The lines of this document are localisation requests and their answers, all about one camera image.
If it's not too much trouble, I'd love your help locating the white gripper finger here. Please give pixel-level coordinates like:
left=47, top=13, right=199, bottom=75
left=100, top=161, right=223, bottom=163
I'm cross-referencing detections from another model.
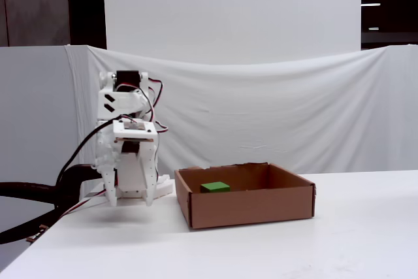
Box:
left=116, top=143, right=158, bottom=207
left=97, top=164, right=119, bottom=208

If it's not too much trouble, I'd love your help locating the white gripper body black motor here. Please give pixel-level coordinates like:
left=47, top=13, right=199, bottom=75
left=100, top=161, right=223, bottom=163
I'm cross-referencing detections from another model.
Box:
left=93, top=121, right=142, bottom=171

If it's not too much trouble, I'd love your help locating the green cube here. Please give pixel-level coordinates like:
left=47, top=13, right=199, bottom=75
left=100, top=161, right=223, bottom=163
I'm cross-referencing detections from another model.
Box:
left=200, top=181, right=231, bottom=194

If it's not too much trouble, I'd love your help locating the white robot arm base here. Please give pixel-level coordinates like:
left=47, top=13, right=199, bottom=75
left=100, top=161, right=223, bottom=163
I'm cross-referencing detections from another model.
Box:
left=79, top=174, right=174, bottom=205

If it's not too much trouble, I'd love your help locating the brown cardboard box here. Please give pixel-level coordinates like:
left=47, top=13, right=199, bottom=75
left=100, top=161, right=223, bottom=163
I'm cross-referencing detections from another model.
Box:
left=174, top=161, right=317, bottom=230

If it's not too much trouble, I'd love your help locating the grey partition panel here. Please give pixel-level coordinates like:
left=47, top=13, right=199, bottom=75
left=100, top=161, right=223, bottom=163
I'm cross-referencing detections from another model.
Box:
left=0, top=46, right=82, bottom=197

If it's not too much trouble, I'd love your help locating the black curved tube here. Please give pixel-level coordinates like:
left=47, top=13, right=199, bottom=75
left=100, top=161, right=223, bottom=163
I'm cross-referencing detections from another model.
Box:
left=0, top=163, right=99, bottom=245

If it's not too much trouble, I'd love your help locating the small brown table clamp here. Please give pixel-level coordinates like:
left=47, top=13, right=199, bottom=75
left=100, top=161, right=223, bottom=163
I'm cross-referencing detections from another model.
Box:
left=25, top=224, right=48, bottom=244

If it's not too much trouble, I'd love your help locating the white draped cloth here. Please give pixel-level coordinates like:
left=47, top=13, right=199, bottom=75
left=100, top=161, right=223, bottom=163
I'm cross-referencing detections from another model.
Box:
left=64, top=44, right=418, bottom=176

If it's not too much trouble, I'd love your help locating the brown wooden door panel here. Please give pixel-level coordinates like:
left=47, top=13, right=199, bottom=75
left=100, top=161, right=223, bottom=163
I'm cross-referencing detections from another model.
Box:
left=0, top=0, right=71, bottom=48

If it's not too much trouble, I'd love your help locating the white backdrop panel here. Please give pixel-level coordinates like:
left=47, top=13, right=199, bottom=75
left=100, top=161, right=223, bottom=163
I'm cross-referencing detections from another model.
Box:
left=102, top=0, right=362, bottom=65

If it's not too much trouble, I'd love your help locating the black camera cable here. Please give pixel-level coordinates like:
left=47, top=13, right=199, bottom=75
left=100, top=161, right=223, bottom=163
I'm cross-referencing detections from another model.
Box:
left=54, top=114, right=138, bottom=192

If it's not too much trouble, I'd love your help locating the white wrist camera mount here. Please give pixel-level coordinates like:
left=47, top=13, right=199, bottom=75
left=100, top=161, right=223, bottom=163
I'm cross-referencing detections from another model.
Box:
left=112, top=119, right=159, bottom=145

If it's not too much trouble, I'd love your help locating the red white black base cable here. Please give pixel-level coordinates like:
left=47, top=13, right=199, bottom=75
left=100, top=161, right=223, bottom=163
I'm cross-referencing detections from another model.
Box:
left=58, top=189, right=108, bottom=220

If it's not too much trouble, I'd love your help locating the red white black servo cable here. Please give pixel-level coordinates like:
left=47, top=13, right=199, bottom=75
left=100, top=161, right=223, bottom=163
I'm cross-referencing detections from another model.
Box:
left=114, top=78, right=169, bottom=135

